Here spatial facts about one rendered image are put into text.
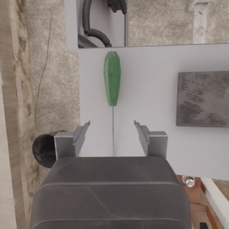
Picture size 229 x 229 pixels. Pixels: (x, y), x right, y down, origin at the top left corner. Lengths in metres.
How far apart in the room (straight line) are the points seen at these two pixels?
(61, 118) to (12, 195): 0.85
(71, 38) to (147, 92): 0.15
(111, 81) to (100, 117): 0.07
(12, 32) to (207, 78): 1.75
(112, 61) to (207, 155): 0.20
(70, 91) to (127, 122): 1.46
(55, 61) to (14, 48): 0.35
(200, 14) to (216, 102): 1.15
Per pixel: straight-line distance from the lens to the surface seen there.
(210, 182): 1.18
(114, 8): 0.59
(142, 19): 1.61
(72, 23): 0.31
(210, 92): 0.27
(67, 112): 1.74
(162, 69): 0.27
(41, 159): 1.77
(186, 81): 0.26
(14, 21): 1.89
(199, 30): 1.36
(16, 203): 2.07
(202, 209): 1.16
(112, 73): 0.25
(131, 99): 0.27
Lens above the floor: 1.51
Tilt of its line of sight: 74 degrees down
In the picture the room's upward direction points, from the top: 128 degrees counter-clockwise
